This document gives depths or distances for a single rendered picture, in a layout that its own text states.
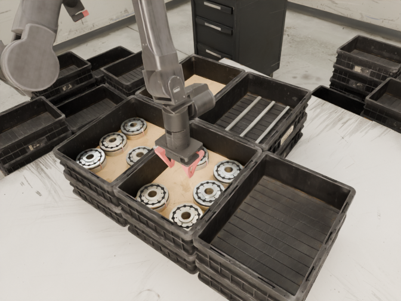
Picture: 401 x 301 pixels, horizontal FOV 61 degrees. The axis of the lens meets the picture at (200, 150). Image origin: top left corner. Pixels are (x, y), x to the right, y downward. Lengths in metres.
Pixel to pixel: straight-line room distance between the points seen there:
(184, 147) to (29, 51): 0.38
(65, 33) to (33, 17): 3.55
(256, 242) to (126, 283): 0.42
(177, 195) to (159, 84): 0.50
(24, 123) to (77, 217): 1.06
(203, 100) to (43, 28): 0.36
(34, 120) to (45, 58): 1.67
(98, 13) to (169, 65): 3.61
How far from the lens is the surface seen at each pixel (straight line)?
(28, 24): 0.59
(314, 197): 1.14
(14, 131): 2.23
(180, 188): 1.14
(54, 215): 1.37
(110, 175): 1.24
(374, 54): 2.75
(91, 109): 2.39
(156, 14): 0.71
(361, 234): 1.27
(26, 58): 0.59
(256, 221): 1.06
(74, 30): 4.19
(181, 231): 0.92
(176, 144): 0.78
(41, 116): 2.27
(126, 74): 2.47
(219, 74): 1.60
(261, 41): 2.79
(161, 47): 0.71
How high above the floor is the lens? 1.69
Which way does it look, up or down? 43 degrees down
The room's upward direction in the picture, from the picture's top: 4 degrees counter-clockwise
